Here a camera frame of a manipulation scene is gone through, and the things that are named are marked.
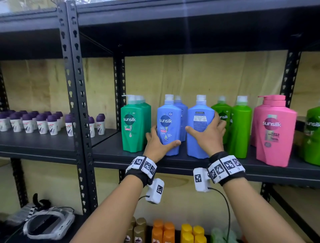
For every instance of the person's left hand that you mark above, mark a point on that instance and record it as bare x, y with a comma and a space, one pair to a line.
157, 150

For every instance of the person's right hand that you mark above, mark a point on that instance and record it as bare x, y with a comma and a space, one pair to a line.
210, 140

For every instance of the small blue shampoo bottle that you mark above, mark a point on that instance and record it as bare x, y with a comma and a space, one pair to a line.
197, 147

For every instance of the large blue shampoo bottle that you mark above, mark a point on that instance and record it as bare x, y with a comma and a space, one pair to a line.
184, 120
167, 130

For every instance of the large teal shampoo bottle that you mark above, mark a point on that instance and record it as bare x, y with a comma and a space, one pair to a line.
146, 125
150, 115
132, 135

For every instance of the large green shampoo bottle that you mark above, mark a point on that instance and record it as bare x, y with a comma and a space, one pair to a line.
240, 130
221, 109
312, 150

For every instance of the large pink shampoo bottle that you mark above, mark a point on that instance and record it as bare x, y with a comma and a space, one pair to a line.
275, 150
253, 130

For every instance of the person's right forearm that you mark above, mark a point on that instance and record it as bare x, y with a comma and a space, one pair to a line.
260, 215

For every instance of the person's left forearm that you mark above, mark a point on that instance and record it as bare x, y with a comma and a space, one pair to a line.
107, 212

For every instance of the left wristband with marker tags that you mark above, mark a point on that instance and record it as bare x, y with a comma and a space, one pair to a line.
141, 167

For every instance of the wristband with marker tags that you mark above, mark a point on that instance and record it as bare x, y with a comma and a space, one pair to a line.
225, 167
141, 167

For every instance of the right wristband with marker tags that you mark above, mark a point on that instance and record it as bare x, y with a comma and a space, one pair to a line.
225, 167

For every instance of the white plastic device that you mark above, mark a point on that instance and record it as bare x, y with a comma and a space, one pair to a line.
50, 225

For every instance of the group of purple-capped deodorants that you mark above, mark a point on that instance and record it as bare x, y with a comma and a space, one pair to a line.
27, 125

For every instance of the row of small packs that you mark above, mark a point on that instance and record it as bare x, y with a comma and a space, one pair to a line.
17, 216

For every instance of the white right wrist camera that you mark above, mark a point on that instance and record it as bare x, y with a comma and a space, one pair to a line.
201, 179

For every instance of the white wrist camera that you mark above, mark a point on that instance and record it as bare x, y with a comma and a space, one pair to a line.
155, 191
201, 179

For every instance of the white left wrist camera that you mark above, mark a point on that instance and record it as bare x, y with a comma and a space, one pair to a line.
155, 191

